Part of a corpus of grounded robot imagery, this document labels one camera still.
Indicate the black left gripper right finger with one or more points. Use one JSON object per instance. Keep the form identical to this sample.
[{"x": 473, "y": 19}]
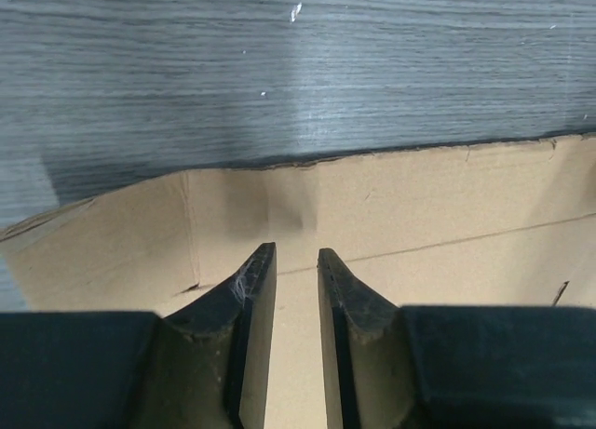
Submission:
[{"x": 428, "y": 366}]

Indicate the brown cardboard box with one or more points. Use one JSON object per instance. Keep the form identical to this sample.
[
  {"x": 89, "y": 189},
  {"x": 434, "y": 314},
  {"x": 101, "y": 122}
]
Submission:
[{"x": 509, "y": 223}]

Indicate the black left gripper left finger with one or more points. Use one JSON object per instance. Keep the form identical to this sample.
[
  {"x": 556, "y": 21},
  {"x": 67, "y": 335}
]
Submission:
[{"x": 204, "y": 366}]

